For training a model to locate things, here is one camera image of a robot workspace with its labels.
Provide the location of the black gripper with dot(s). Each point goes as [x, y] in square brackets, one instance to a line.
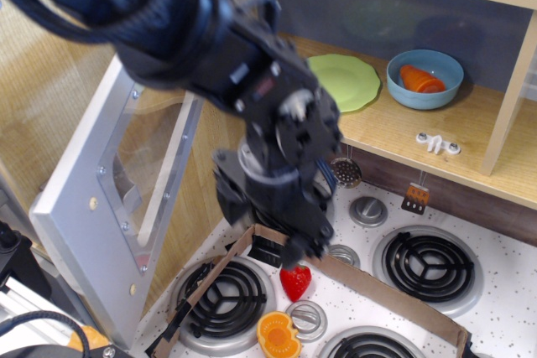
[234, 168]

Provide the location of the silver microwave door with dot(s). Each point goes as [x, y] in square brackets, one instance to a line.
[104, 212]

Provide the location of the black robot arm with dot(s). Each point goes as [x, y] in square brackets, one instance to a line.
[228, 52]

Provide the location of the red toy strawberry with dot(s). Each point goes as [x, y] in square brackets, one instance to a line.
[295, 282]

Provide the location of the back left stove burner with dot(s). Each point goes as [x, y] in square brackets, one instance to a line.
[329, 203]

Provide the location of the stove burner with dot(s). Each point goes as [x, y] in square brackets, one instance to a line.
[224, 321]
[369, 341]
[329, 203]
[432, 265]

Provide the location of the brown cardboard barrier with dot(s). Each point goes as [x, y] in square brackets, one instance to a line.
[357, 280]

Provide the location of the middle silver stove knob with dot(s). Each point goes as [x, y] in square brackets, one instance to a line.
[344, 254]

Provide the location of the silver stove knob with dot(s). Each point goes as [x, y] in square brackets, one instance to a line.
[368, 211]
[344, 254]
[309, 318]

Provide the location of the hanging silver toy strainer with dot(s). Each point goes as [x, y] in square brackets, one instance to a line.
[346, 170]

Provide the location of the back silver stove knob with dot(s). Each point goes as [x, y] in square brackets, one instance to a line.
[368, 211]

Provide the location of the front silver stove knob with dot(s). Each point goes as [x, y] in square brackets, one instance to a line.
[309, 318]

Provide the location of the front left stove burner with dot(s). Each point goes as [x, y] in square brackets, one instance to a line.
[224, 321]

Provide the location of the orange toy fruit half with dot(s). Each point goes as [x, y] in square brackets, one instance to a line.
[277, 336]

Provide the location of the hanging orange toy spatula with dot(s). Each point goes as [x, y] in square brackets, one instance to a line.
[416, 197]

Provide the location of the front right stove burner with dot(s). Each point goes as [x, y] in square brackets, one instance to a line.
[369, 341]

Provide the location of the green plate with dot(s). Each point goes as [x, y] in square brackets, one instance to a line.
[351, 82]

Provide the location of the back right stove burner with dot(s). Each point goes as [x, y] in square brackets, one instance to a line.
[432, 265]

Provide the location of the white door latch clip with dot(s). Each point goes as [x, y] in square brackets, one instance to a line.
[437, 144]

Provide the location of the orange toy carrot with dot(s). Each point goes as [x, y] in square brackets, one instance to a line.
[420, 81]

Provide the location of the blue bowl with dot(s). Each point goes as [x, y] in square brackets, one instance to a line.
[440, 65]

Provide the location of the yellow toy food piece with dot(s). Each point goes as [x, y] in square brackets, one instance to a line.
[94, 338]

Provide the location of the black equipment at left edge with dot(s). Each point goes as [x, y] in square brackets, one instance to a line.
[18, 262]

